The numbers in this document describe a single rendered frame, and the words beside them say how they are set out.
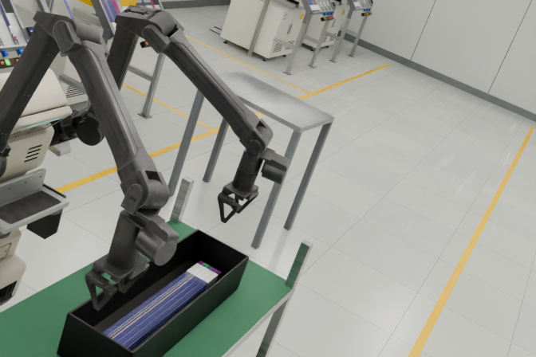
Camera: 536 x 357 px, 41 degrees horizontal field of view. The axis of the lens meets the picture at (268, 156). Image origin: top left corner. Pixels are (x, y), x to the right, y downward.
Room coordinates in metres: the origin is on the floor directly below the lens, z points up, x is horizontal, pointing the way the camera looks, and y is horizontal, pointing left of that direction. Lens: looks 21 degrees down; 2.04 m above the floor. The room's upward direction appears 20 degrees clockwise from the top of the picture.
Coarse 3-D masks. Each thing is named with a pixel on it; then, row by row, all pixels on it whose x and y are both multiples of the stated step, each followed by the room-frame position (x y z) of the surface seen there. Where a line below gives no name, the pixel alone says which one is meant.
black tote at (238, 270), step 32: (192, 256) 1.80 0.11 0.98; (224, 256) 1.77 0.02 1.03; (160, 288) 1.62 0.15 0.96; (224, 288) 1.64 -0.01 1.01; (96, 320) 1.38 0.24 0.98; (192, 320) 1.49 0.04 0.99; (64, 352) 1.26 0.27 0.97; (96, 352) 1.24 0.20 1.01; (128, 352) 1.22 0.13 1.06; (160, 352) 1.36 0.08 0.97
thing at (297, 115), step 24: (240, 72) 4.42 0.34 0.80; (240, 96) 3.94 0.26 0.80; (264, 96) 4.09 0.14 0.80; (288, 96) 4.26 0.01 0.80; (192, 120) 4.04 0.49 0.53; (288, 120) 3.82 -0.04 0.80; (312, 120) 3.97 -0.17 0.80; (216, 144) 4.42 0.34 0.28; (288, 144) 3.79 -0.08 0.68; (312, 168) 4.15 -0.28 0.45; (264, 216) 3.78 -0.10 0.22; (288, 216) 4.16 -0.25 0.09
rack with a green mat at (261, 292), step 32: (64, 288) 1.49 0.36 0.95; (96, 288) 1.54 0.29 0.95; (256, 288) 1.80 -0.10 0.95; (288, 288) 1.86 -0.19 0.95; (0, 320) 1.31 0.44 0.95; (32, 320) 1.34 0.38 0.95; (64, 320) 1.38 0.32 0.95; (224, 320) 1.60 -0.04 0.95; (256, 320) 1.65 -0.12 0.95; (0, 352) 1.21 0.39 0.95; (32, 352) 1.24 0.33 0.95; (192, 352) 1.43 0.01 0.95; (224, 352) 1.47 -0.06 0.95
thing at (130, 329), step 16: (192, 272) 1.69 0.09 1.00; (208, 272) 1.72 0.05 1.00; (176, 288) 1.59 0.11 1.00; (192, 288) 1.62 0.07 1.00; (144, 304) 1.48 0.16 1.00; (160, 304) 1.50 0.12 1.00; (176, 304) 1.52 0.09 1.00; (128, 320) 1.40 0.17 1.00; (144, 320) 1.42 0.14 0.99; (160, 320) 1.44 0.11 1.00; (112, 336) 1.33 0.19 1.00; (128, 336) 1.35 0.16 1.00; (144, 336) 1.38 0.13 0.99
